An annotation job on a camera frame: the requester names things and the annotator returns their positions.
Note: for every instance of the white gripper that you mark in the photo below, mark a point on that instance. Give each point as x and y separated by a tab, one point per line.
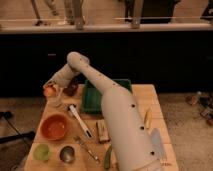
63	77

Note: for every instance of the red yellow apple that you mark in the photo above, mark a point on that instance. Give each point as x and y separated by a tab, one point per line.
49	91

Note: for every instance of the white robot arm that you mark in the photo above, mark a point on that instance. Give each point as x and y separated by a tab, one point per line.
130	139

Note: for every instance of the small metal cup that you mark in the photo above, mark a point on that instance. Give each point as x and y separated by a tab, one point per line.
67	154

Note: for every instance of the green plastic cup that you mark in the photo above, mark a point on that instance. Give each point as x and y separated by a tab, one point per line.
42	152

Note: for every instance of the green plastic tray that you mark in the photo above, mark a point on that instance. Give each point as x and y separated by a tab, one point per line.
91	99

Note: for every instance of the orange bowl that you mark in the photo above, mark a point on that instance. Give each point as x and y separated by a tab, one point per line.
54	127

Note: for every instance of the brown wooden block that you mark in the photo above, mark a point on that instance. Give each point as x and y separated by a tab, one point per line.
102	130

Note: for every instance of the black tripod stand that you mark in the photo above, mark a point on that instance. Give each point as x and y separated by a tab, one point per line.
23	136

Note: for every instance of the yellow banana piece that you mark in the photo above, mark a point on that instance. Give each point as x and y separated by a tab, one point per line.
148	118

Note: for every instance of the green cucumber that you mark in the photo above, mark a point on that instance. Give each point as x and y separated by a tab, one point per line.
107	158

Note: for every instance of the grey blue cloth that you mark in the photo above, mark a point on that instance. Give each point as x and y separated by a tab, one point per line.
158	143

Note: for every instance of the white handled peeler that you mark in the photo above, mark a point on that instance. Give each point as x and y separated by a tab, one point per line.
84	127

